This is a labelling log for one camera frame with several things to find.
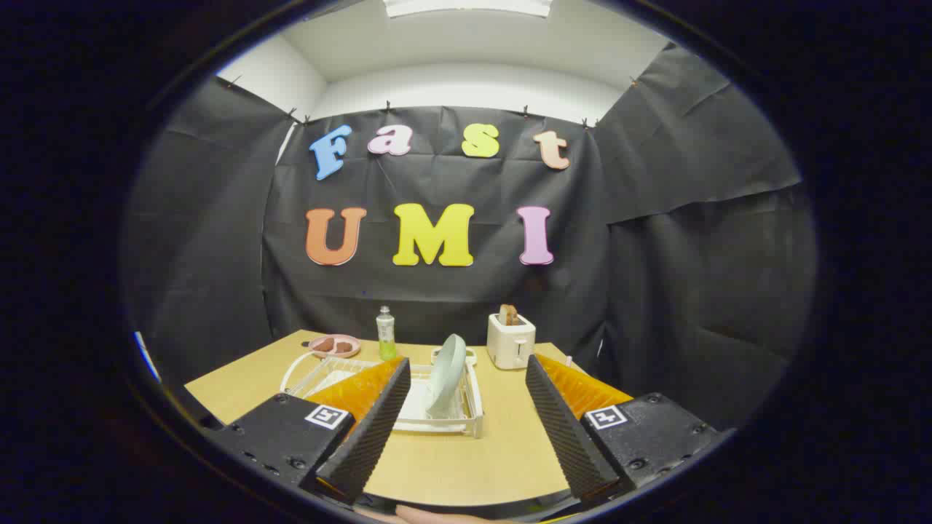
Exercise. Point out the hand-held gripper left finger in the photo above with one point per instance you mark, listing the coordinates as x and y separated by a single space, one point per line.
371 444

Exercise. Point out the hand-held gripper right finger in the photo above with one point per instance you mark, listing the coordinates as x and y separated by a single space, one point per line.
571 437

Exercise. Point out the light green plate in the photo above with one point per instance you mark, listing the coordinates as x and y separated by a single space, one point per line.
445 375

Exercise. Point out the pink plate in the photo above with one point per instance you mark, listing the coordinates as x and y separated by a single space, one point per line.
333 354

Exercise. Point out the green dish soap bottle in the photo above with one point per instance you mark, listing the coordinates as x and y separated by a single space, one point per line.
386 335

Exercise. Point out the small white divided dish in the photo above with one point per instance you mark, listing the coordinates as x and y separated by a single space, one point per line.
472 356

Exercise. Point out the brown food piece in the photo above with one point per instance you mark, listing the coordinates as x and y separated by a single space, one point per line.
343 347
324 344

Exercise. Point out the white toaster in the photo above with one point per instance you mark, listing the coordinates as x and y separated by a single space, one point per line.
510 342

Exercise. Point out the brown toast slice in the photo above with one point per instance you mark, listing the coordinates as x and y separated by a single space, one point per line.
508 315

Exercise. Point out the black backdrop cloth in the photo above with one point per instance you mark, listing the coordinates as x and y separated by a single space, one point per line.
437 306

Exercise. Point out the ceiling light panel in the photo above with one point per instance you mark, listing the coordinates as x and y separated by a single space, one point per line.
466 7

